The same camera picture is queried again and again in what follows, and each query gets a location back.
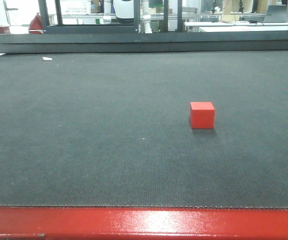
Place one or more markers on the red magnetic cube block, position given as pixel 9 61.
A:
pixel 202 115

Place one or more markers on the white background table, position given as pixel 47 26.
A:
pixel 237 26

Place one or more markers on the white robot torso background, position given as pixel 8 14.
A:
pixel 124 12

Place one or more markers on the white paper scrap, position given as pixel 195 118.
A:
pixel 44 58

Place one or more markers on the red chair back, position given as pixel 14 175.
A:
pixel 35 26

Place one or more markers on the red glossy front ledge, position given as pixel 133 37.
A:
pixel 117 223

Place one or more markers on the black metal frame stand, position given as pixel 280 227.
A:
pixel 86 17

